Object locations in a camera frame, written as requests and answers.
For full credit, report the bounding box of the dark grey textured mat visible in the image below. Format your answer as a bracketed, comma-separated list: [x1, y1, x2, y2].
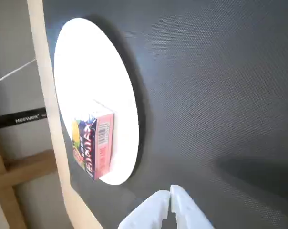
[42, 0, 288, 229]

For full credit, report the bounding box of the wooden cross beam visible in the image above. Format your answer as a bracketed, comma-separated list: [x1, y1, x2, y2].
[0, 149, 59, 194]

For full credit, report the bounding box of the long wooden beam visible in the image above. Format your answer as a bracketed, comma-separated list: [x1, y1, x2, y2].
[0, 131, 28, 229]

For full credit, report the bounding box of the thin white cable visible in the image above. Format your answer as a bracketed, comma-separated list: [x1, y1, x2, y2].
[0, 58, 37, 88]

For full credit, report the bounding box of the round white paper dish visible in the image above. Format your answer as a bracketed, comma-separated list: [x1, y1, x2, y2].
[53, 18, 140, 186]

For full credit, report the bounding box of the colourful candy box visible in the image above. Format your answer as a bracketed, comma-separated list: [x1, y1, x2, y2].
[72, 99, 115, 181]

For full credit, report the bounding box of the black pole with white lettering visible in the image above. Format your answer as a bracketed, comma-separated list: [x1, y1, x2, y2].
[0, 107, 48, 131]

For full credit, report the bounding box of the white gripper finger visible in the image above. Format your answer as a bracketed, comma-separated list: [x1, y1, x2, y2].
[117, 190, 171, 229]
[170, 185, 215, 229]

